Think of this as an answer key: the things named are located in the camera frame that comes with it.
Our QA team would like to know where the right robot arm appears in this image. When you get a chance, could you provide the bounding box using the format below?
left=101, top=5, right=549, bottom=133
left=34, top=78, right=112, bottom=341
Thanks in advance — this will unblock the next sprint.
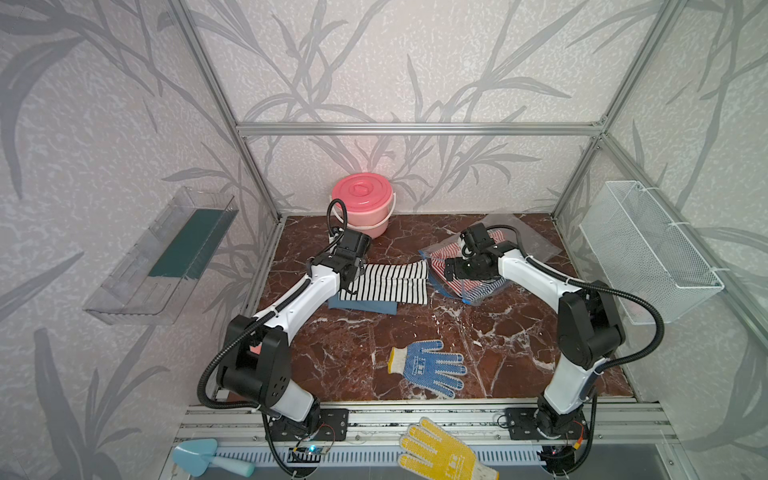
left=444, top=223, right=665, bottom=438

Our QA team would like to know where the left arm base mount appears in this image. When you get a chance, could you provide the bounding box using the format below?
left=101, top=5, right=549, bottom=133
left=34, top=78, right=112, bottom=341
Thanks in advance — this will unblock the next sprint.
left=267, top=407, right=350, bottom=442

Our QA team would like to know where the light blue hand trowel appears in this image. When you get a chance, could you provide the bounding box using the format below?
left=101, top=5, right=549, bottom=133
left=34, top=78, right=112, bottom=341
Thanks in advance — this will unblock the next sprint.
left=171, top=439, right=255, bottom=478

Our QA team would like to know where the clear vacuum storage bag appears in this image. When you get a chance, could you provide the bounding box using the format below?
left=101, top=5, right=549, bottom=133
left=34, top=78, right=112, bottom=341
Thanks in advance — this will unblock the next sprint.
left=418, top=214, right=564, bottom=307

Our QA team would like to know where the white wire mesh basket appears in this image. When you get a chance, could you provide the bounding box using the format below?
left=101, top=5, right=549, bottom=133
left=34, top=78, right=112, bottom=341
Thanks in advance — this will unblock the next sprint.
left=580, top=180, right=724, bottom=323

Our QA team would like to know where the black white striped garment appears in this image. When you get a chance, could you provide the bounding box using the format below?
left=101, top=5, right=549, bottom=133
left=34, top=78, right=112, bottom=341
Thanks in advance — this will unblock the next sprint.
left=339, top=260, right=429, bottom=305

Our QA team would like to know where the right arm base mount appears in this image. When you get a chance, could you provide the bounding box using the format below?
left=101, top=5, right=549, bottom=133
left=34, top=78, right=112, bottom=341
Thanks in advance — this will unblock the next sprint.
left=503, top=407, right=588, bottom=441

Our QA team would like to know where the clear plastic wall shelf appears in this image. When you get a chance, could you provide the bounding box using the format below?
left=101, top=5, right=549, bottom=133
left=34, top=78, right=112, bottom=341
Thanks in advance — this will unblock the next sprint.
left=83, top=187, right=239, bottom=326

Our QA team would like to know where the pink item in basket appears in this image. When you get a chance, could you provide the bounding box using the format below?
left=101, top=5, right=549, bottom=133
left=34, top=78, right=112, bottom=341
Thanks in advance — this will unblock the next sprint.
left=627, top=293, right=648, bottom=309

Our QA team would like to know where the yellow dotted work glove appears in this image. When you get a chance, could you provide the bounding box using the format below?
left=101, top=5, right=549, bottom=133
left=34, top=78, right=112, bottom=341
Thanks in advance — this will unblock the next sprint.
left=398, top=418, right=500, bottom=480

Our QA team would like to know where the pink lidded plastic bucket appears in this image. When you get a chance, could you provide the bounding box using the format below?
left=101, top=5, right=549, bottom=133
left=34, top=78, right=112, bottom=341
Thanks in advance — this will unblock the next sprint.
left=331, top=173, right=397, bottom=239

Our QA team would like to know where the red white striped garment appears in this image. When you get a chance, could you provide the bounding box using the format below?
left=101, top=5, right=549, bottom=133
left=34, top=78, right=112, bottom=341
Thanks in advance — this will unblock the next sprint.
left=420, top=234, right=507, bottom=304

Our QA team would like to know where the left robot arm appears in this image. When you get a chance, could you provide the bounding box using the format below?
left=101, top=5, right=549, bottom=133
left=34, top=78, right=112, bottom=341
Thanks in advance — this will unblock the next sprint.
left=197, top=198, right=372, bottom=433

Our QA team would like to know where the blue dotted work glove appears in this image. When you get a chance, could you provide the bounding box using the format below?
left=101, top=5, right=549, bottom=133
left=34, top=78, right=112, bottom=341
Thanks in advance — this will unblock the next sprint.
left=387, top=340, right=468, bottom=399

